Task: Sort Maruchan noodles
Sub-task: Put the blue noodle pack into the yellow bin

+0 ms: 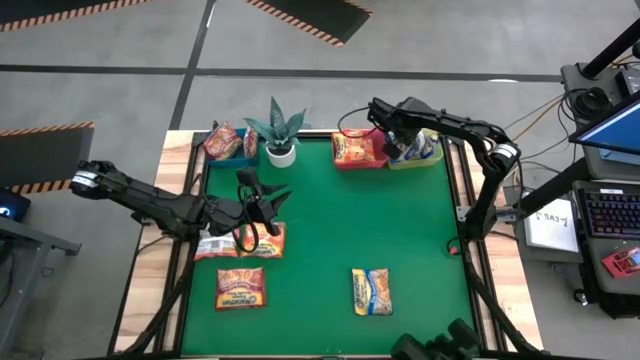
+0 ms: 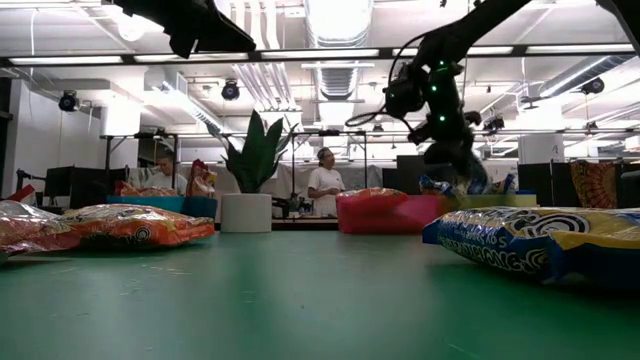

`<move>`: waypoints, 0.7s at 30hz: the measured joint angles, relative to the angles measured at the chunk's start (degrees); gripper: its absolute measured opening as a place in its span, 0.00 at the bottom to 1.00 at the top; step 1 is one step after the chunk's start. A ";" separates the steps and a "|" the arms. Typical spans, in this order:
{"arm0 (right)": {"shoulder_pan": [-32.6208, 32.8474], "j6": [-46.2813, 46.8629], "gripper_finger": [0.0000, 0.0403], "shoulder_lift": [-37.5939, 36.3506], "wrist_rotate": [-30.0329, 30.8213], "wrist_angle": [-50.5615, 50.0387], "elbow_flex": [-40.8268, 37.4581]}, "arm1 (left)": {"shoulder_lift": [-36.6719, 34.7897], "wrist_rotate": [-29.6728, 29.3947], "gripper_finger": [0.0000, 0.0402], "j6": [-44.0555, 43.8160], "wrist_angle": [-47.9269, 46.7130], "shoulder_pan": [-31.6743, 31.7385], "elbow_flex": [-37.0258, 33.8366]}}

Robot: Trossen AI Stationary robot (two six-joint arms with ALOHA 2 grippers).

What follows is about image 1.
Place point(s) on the black support bar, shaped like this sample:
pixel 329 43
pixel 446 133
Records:
pixel 555 187

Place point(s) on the white-backed noodle packet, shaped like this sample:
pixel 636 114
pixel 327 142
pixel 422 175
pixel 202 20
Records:
pixel 216 247

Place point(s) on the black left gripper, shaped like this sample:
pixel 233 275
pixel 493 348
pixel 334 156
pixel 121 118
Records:
pixel 230 215

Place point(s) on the grey desk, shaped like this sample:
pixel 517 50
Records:
pixel 30 240

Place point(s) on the yellow-green plastic bin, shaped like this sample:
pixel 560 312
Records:
pixel 420 165

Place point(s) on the pink plastic bin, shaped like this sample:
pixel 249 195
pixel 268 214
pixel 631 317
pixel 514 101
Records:
pixel 357 167

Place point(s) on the black camera mast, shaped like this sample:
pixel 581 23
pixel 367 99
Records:
pixel 612 50

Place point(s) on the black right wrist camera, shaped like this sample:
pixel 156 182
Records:
pixel 377 111

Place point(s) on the artificial plant in white pot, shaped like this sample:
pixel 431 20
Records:
pixel 280 155

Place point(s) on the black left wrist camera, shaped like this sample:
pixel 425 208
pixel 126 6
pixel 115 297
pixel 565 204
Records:
pixel 248 177

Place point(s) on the black device with blue light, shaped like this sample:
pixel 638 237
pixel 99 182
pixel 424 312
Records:
pixel 12 207

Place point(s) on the laptop with blue screen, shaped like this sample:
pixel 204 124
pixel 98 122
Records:
pixel 615 132

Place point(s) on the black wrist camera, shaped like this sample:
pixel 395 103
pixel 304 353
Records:
pixel 248 177
pixel 377 111

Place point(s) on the silver metal bracket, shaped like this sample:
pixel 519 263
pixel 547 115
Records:
pixel 462 213
pixel 506 216

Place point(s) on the grey equipment cart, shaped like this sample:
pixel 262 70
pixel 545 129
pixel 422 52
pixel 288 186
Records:
pixel 592 169

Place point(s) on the red handheld device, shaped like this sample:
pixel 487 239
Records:
pixel 622 262

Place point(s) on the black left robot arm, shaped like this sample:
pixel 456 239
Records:
pixel 150 202

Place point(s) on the black hazard-striped floor mat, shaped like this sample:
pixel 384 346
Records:
pixel 50 7
pixel 320 15
pixel 40 155

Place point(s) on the white paper sheet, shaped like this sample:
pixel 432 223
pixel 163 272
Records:
pixel 550 230

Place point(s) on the teal plastic bin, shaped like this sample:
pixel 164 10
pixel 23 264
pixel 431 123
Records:
pixel 230 163

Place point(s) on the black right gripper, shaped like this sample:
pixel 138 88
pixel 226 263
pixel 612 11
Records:
pixel 407 117

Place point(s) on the black power adapter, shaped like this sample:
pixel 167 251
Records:
pixel 627 80

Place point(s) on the black backlit keyboard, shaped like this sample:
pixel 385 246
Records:
pixel 612 212

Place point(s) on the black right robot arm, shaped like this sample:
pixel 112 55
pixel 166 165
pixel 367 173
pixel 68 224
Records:
pixel 465 125

